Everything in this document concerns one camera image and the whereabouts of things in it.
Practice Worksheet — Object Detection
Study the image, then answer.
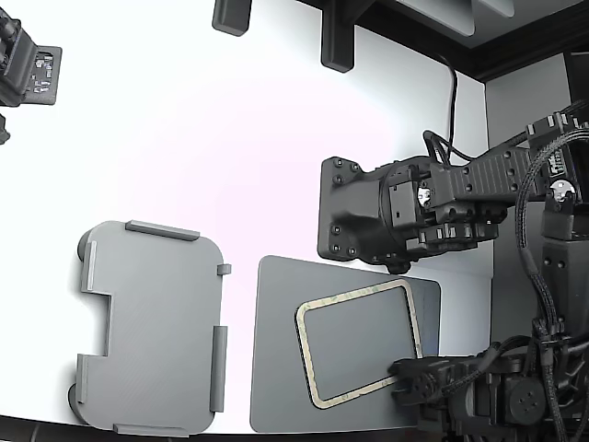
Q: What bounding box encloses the black stand leg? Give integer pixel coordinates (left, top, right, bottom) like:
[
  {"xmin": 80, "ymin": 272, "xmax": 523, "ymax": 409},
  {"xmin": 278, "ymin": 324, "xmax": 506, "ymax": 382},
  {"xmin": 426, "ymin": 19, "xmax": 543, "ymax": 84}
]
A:
[
  {"xmin": 319, "ymin": 0, "xmax": 356, "ymax": 75},
  {"xmin": 211, "ymin": 0, "xmax": 254, "ymax": 38}
]

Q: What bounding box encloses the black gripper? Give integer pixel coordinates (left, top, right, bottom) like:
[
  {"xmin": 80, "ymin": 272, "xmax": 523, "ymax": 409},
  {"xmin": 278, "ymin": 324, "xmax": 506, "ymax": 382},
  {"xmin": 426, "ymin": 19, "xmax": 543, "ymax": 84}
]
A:
[{"xmin": 388, "ymin": 353, "xmax": 490, "ymax": 430}]

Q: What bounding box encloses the black frame rail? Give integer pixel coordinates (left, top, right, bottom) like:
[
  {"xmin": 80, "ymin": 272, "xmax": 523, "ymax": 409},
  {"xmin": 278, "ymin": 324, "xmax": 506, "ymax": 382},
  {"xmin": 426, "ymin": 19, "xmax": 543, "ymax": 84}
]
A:
[{"xmin": 294, "ymin": 0, "xmax": 589, "ymax": 85}]

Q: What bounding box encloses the dark gray flat mat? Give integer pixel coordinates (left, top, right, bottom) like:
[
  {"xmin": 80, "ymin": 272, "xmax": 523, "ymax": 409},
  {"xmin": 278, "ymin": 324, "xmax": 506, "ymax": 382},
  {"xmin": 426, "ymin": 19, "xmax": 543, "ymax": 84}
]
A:
[{"xmin": 248, "ymin": 255, "xmax": 443, "ymax": 434}]

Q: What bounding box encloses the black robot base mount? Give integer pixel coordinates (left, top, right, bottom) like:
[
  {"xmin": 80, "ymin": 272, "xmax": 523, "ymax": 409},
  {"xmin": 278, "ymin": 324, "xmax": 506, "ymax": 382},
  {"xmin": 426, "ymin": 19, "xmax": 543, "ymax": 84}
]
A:
[{"xmin": 318, "ymin": 155, "xmax": 415, "ymax": 276}]

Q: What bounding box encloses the black camera with circuit board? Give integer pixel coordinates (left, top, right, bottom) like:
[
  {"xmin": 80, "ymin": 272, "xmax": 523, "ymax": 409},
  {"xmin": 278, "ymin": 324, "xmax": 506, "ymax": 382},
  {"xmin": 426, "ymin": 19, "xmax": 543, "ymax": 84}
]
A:
[{"xmin": 0, "ymin": 7, "xmax": 64, "ymax": 110}]

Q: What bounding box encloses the beige rounded rectangular frame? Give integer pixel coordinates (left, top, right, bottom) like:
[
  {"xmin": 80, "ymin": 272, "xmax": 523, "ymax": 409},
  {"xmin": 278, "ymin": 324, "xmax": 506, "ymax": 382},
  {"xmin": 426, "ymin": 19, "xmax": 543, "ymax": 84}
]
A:
[{"xmin": 294, "ymin": 278, "xmax": 425, "ymax": 410}]

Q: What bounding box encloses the light gray plastic box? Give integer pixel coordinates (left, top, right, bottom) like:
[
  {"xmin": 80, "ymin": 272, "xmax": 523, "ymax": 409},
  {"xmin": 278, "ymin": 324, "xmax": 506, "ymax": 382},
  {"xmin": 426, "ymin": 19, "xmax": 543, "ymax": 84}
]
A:
[{"xmin": 67, "ymin": 219, "xmax": 233, "ymax": 438}]

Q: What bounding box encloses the black six-joint robot arm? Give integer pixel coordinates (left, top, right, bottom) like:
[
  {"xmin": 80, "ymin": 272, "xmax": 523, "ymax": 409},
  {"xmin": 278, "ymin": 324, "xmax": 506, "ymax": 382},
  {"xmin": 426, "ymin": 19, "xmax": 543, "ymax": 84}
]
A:
[{"xmin": 381, "ymin": 99, "xmax": 589, "ymax": 442}]

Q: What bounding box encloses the thin black power cable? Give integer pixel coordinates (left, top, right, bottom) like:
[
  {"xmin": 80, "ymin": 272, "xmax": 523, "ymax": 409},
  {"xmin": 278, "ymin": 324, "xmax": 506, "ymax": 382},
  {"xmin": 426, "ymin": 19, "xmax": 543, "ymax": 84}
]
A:
[{"xmin": 433, "ymin": 52, "xmax": 462, "ymax": 161}]

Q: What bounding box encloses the black braided cable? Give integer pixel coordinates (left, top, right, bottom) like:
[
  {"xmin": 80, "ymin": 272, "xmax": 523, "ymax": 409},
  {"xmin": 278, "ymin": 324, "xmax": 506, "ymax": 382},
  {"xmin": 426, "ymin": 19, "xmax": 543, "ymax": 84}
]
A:
[
  {"xmin": 440, "ymin": 342, "xmax": 540, "ymax": 398},
  {"xmin": 514, "ymin": 133, "xmax": 589, "ymax": 333}
]

